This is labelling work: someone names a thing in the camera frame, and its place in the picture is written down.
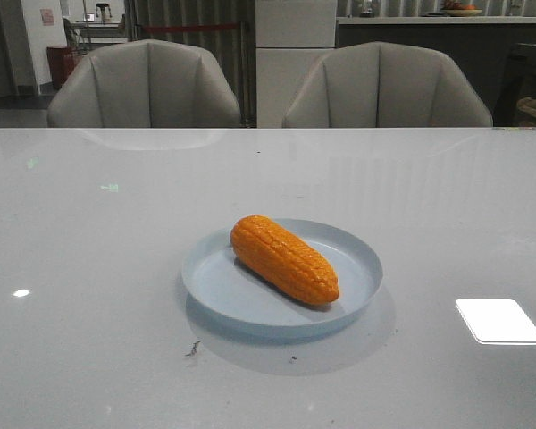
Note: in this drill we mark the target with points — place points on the orange plastic corn cob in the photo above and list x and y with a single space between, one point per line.
284 260

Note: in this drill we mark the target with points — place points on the light blue round plate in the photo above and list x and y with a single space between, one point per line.
242 301

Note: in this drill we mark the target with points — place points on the grey upholstered chair right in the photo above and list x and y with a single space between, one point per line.
385 85

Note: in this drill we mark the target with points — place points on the grey upholstered chair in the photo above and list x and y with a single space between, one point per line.
385 85
145 84

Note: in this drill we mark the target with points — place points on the grey upholstered chair left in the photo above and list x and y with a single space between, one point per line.
145 84

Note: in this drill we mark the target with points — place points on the white cabinet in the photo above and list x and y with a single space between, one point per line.
289 36

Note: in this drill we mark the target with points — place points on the red barrier belt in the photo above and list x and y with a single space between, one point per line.
189 28

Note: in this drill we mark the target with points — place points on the red trash bin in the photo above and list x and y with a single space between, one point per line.
61 61

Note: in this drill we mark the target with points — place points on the dark counter with white top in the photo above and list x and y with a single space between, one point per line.
478 45

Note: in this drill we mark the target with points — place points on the fruit bowl on counter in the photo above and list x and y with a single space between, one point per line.
459 9

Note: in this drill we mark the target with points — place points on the pink paper on wall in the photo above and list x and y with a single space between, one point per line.
47 17

